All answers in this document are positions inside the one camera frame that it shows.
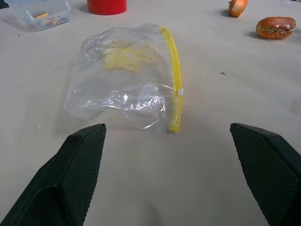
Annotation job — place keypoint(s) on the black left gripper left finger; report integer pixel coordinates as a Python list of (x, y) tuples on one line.
[(70, 169)]

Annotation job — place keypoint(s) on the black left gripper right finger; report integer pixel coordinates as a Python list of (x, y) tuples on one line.
[(270, 169)]

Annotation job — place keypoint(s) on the clear bag with yellow zipper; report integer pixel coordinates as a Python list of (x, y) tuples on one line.
[(113, 94)]

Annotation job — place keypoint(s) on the toy hamburger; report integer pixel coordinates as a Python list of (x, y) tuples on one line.
[(275, 28)]

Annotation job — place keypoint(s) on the orange toy food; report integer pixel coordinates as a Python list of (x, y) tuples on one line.
[(237, 8)]

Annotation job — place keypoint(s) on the clear plastic storage box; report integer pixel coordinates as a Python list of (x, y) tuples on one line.
[(42, 11)]

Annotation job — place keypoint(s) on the red cylindrical container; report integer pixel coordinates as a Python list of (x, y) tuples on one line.
[(107, 5)]

